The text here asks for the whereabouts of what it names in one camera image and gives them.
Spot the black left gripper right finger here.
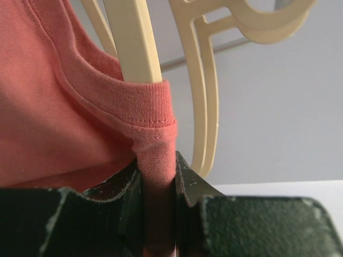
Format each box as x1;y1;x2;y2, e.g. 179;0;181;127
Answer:
175;153;342;256

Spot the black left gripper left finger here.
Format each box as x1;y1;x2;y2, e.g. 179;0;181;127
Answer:
1;162;143;256

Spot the pink t shirt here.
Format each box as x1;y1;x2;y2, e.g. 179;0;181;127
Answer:
1;1;177;256

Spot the beige front hanger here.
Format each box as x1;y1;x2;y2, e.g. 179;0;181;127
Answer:
81;0;162;83

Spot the beige hanger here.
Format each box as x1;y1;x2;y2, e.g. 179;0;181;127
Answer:
169;1;315;177
81;0;162;83

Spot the beige middle hanger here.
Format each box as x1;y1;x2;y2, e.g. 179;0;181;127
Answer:
169;1;315;177

